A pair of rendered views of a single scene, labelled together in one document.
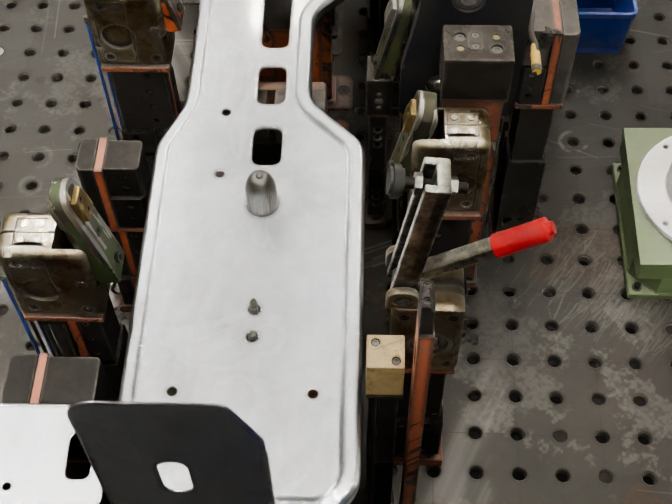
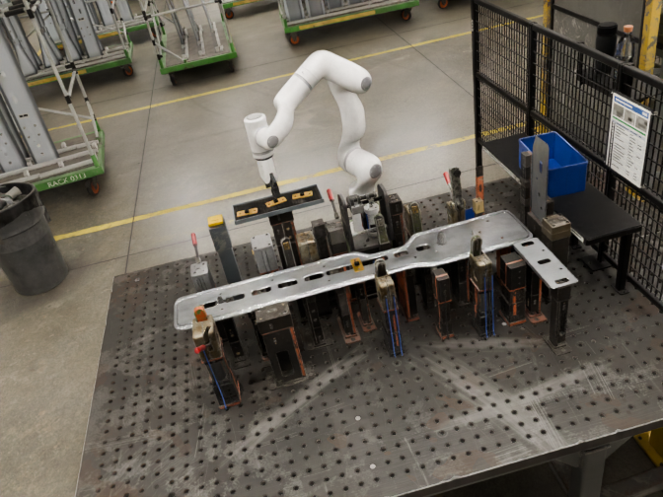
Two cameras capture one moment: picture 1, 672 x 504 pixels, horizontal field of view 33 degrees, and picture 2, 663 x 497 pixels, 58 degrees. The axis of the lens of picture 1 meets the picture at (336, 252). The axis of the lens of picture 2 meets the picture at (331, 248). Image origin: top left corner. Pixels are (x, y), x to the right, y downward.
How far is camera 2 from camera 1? 2.35 m
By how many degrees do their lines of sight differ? 66
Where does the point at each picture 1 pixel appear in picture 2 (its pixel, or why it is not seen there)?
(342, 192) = (430, 233)
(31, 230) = (480, 258)
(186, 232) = (458, 249)
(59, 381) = (511, 258)
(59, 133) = (391, 381)
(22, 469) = (538, 249)
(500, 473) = not seen: hidden behind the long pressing
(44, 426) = (525, 250)
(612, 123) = not seen: hidden behind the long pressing
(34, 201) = (424, 374)
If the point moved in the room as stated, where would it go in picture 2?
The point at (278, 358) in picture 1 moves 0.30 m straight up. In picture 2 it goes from (482, 227) to (480, 159)
